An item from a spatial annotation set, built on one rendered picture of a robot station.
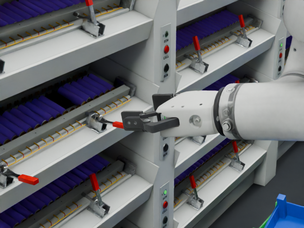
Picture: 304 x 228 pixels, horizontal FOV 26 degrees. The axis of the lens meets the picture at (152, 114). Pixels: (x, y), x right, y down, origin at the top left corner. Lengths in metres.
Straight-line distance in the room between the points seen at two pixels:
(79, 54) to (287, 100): 0.44
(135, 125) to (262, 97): 0.21
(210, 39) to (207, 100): 0.82
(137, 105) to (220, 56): 0.41
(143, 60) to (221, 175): 0.65
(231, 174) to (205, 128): 1.03
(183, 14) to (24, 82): 0.53
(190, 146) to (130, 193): 0.29
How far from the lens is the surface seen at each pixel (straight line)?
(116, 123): 1.28
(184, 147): 1.69
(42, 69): 1.13
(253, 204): 2.13
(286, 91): 0.93
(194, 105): 0.98
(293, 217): 1.87
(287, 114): 0.92
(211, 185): 1.92
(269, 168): 2.24
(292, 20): 0.86
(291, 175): 2.33
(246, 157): 2.10
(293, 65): 1.01
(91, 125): 1.31
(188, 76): 1.62
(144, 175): 1.53
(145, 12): 1.39
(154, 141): 1.48
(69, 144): 1.25
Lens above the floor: 1.04
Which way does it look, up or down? 22 degrees down
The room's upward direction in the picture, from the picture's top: straight up
